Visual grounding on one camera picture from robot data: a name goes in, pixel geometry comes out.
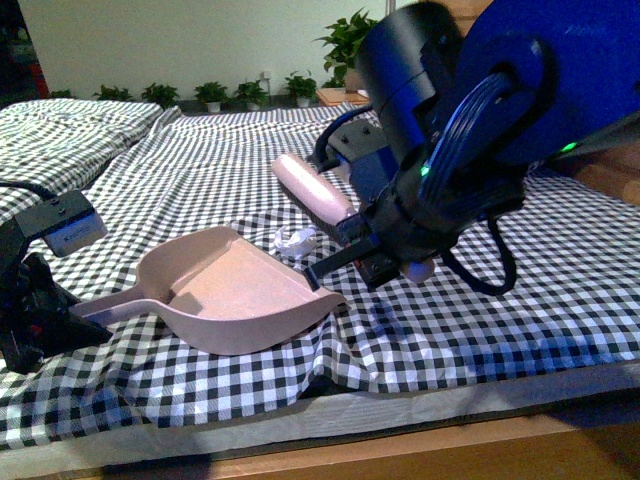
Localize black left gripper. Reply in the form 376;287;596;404
1;219;111;374

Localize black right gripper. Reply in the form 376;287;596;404
303;202;436;291

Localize white paper ball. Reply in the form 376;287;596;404
273;227;317;260

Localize beige hand brush black bristles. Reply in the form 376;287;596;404
271;154;357;251

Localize beige plastic dustpan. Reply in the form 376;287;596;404
71;226;346;356

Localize far wooden nightstand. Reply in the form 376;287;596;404
316;88;369;106

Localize black white checkered bedsheet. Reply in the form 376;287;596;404
1;99;639;450

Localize small potted plant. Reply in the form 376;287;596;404
234;80;269;111
141;83;179;109
194;82;228;113
93;84;134;101
285;71;317;108

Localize large potted green plant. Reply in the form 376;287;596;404
316;9;379;92

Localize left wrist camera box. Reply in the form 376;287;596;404
15;190;108;258

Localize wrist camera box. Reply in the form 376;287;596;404
325;119;397;178
15;190;108;258

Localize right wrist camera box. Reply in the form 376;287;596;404
325;119;397;178

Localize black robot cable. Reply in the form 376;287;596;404
442;209;517;295

